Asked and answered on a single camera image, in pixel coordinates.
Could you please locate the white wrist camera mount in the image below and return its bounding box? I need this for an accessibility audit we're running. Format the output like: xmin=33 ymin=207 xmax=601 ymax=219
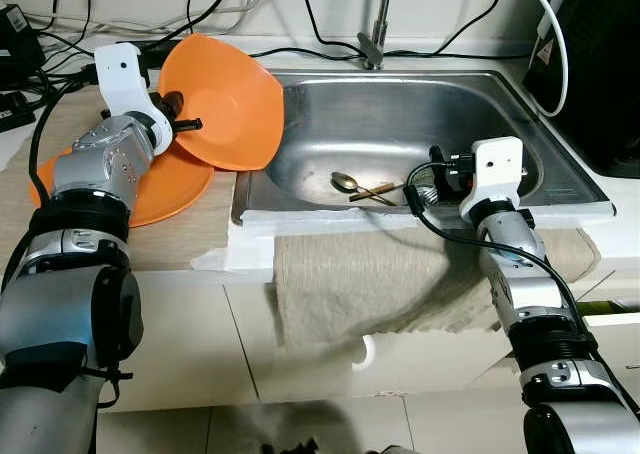
xmin=93 ymin=42 xmax=177 ymax=157
xmin=459 ymin=136 xmax=527 ymax=222

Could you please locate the banded wooden chopstick pair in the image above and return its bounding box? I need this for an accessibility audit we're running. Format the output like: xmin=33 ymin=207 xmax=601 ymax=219
xmin=349 ymin=181 xmax=407 ymax=204

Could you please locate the orange plastic bowl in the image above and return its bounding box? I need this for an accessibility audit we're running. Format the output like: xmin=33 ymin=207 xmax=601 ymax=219
xmin=157 ymin=32 xmax=286 ymax=172

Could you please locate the steel sink drain strainer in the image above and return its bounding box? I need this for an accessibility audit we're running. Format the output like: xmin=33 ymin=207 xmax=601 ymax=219
xmin=406 ymin=168 xmax=443 ymax=205

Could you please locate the gold metal spoon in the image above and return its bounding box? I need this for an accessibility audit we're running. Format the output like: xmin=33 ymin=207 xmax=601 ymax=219
xmin=331 ymin=171 xmax=397 ymax=207

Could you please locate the open white cabinet drawer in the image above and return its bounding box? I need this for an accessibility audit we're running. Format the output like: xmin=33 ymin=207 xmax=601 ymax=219
xmin=570 ymin=292 xmax=640 ymax=327

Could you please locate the beige hanging towel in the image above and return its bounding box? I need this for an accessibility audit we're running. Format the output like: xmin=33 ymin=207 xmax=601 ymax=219
xmin=272 ymin=226 xmax=602 ymax=349

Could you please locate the black battery charger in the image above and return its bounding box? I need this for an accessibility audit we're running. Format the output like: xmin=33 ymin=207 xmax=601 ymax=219
xmin=0 ymin=2 xmax=43 ymax=67

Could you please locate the beige woven placemat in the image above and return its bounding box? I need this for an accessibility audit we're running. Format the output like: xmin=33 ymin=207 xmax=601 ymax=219
xmin=0 ymin=86 xmax=243 ymax=272

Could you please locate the stainless steel sink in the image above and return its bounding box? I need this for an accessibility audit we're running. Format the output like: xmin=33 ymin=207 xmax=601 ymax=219
xmin=231 ymin=68 xmax=617 ymax=226

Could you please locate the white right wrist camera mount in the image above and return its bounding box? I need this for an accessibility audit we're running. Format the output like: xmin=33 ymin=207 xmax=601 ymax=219
xmin=459 ymin=136 xmax=527 ymax=222

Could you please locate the thick black cable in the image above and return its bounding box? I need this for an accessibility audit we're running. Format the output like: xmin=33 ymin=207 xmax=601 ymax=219
xmin=296 ymin=0 xmax=367 ymax=52

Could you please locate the orange plastic plate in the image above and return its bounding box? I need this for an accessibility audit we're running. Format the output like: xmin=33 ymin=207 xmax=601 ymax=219
xmin=30 ymin=142 xmax=215 ymax=229

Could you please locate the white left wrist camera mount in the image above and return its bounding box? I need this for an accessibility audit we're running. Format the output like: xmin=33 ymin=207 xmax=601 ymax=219
xmin=93 ymin=42 xmax=177 ymax=157

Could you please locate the black appliance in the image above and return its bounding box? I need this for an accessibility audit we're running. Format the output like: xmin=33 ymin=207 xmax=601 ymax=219
xmin=524 ymin=0 xmax=640 ymax=178

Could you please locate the white base cabinet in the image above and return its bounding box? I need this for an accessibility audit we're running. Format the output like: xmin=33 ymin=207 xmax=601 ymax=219
xmin=100 ymin=264 xmax=640 ymax=415

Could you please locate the white hose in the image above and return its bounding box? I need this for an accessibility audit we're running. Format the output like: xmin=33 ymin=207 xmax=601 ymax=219
xmin=514 ymin=0 xmax=570 ymax=118

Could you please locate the black power strip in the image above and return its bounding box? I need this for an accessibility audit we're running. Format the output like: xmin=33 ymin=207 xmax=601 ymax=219
xmin=0 ymin=89 xmax=38 ymax=133

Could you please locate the steel sink faucet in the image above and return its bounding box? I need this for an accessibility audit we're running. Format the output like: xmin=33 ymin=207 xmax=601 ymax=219
xmin=357 ymin=0 xmax=398 ymax=72

